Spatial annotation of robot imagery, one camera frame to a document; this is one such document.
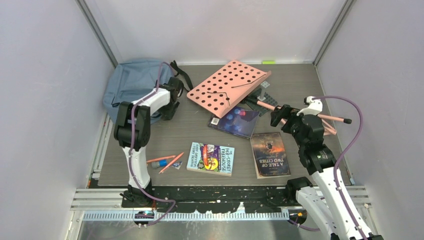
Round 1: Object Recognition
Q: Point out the dark blue bokeh book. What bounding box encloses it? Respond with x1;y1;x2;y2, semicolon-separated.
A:
207;106;260;139

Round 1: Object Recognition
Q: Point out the Tale of Two Cities book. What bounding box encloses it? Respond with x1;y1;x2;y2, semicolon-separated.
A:
250;132;291;179

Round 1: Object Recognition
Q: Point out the blue fabric backpack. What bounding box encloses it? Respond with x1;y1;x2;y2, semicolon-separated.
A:
102;58;194;123

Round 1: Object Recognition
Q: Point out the Storey Treehouse colourful book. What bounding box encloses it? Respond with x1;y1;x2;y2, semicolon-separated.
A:
186;142;235;177

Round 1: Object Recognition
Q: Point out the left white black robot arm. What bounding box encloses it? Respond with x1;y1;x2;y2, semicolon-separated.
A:
113;77;185;207

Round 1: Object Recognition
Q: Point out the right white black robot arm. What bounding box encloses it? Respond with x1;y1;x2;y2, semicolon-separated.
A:
270;104;383;240

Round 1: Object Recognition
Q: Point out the dark grey lego plate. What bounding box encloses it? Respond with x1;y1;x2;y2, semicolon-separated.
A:
241;80;278;117

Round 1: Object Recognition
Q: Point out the pink perforated music stand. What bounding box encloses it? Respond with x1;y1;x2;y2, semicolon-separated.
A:
187;60;286;118

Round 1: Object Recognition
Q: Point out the orange pencil short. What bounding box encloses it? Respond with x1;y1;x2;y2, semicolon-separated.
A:
146;155;176;164

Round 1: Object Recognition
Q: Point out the orange pencil long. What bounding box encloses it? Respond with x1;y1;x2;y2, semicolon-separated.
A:
159;152;184;174

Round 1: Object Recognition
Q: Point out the blue grey glue stick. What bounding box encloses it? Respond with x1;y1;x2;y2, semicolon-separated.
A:
150;159;168;169

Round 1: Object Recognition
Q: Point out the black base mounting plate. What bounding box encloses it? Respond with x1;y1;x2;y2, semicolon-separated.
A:
120;186;299;214

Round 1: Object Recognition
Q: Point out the aluminium front rail frame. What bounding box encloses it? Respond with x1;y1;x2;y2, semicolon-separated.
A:
69;112;374;223

